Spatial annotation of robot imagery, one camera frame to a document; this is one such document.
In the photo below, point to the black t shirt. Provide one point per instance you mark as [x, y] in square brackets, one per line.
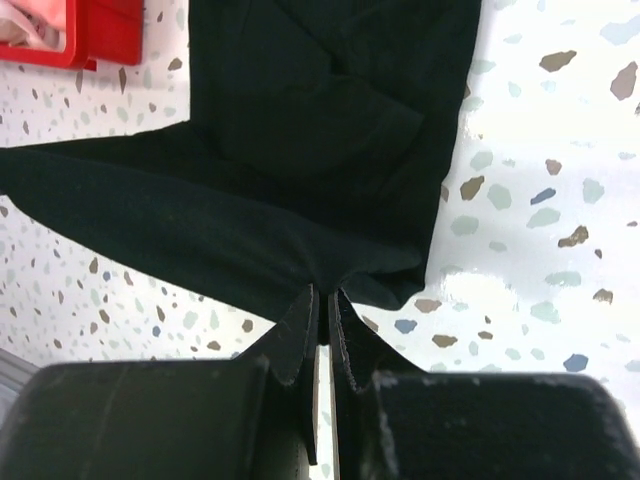
[319, 135]

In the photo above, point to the red plastic bin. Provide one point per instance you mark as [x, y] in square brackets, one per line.
[110, 31]

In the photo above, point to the light pink t shirt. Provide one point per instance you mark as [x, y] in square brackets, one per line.
[38, 25]

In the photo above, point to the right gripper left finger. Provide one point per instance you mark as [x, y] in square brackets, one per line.
[290, 347]

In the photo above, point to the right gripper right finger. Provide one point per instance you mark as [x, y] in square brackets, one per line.
[379, 399]

